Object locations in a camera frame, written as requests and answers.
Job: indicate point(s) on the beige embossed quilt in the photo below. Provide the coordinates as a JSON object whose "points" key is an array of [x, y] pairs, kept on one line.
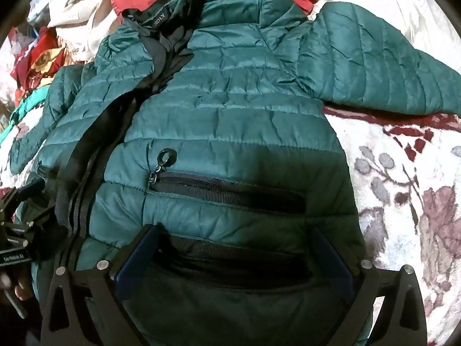
{"points": [[389, 18]]}

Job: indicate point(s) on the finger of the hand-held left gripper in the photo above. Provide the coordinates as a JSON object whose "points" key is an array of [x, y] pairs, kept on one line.
{"points": [[25, 202]]}

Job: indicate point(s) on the teal and white cloth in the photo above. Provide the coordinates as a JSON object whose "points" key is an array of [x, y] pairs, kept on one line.
{"points": [[32, 101]]}

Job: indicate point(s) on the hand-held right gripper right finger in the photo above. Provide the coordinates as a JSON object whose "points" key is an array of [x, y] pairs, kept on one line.
{"points": [[333, 259]]}

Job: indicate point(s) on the red and gold cloth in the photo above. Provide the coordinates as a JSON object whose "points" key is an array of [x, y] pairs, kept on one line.
{"points": [[39, 57]]}

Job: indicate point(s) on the floral red and white blanket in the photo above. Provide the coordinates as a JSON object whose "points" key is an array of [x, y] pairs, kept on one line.
{"points": [[396, 205]]}

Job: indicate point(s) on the green puffer jacket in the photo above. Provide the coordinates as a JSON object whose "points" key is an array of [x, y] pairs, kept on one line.
{"points": [[223, 108]]}

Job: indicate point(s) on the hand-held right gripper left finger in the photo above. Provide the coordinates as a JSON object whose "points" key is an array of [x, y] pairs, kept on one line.
{"points": [[134, 259]]}

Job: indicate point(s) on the person's left hand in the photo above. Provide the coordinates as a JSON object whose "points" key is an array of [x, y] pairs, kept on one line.
{"points": [[26, 290]]}

